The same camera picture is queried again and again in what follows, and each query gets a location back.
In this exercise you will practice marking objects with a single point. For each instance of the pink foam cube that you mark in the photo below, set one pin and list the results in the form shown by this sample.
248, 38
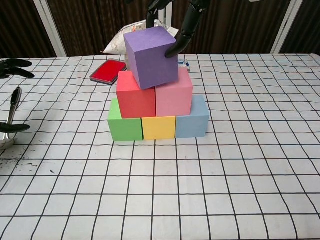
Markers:
175, 100

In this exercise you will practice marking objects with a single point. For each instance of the red foam cube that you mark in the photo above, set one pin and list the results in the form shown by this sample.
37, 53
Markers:
136, 102

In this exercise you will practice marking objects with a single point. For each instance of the red ink pad case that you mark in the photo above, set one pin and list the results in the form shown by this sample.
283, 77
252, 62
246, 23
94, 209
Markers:
108, 71

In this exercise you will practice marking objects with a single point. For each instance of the dark brown partition panel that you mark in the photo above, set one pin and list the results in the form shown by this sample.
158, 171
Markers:
237, 25
100, 20
310, 25
20, 25

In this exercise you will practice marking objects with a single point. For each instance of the light blue foam cube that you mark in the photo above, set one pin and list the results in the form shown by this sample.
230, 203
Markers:
191, 122

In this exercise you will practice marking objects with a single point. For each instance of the purple foam cube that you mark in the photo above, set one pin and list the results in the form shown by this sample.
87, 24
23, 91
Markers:
152, 60

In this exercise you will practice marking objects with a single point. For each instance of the green foam cube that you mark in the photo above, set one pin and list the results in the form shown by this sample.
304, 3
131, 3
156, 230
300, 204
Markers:
125, 128

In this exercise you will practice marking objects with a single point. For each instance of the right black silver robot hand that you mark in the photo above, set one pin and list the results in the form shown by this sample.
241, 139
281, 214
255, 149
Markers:
187, 25

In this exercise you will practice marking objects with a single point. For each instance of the blue white wrapped packet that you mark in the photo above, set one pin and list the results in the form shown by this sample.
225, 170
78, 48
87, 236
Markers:
184, 64

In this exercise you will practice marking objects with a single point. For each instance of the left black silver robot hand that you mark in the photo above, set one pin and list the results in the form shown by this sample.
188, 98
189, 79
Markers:
12, 67

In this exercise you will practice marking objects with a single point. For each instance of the crumpled white snack bag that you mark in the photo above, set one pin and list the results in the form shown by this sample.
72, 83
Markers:
117, 42

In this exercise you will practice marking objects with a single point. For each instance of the yellow foam cube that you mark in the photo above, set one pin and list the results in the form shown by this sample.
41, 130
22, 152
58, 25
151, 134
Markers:
158, 127

